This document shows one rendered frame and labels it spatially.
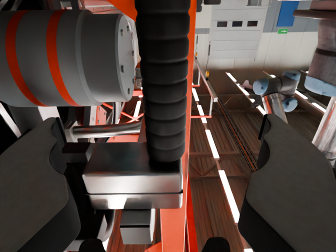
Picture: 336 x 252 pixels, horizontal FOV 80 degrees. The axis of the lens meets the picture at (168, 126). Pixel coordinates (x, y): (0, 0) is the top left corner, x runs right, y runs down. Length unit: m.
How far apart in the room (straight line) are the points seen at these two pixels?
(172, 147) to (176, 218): 1.25
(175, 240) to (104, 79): 1.43
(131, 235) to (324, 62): 0.74
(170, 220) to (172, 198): 1.22
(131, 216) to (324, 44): 0.74
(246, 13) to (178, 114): 14.05
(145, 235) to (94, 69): 0.20
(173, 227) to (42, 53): 1.33
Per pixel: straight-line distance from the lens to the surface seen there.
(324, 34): 0.80
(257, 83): 1.05
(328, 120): 1.01
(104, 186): 0.20
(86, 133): 0.44
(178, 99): 0.15
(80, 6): 0.60
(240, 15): 14.09
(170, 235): 1.57
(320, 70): 0.82
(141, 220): 0.21
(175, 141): 0.17
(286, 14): 15.15
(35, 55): 0.31
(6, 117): 0.50
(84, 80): 0.29
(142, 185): 0.19
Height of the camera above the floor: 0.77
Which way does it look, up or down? 31 degrees up
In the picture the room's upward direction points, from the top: 179 degrees clockwise
